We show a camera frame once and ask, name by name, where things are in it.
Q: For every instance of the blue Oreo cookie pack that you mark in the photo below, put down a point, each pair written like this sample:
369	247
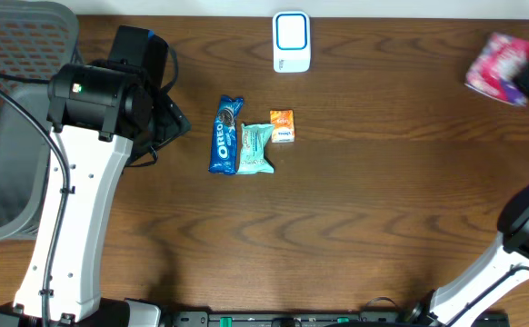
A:
224	140

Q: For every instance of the red purple snack packet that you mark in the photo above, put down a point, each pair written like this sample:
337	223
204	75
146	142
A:
493	71

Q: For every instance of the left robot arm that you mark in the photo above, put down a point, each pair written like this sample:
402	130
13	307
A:
105	116

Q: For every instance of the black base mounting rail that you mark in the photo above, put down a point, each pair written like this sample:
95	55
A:
207	319

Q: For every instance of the grey plastic mesh basket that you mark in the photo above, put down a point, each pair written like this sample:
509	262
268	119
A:
36	40

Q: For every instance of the white barcode scanner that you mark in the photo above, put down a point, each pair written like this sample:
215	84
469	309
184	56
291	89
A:
291	31

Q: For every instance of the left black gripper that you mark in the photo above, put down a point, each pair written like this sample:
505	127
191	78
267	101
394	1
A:
174	122

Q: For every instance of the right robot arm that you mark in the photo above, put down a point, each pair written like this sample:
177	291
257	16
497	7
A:
501	268

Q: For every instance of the teal wet wipes pack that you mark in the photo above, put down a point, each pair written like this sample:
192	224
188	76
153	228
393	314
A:
252	160

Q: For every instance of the small orange tissue pack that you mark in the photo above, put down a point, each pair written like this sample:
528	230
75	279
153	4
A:
283	122

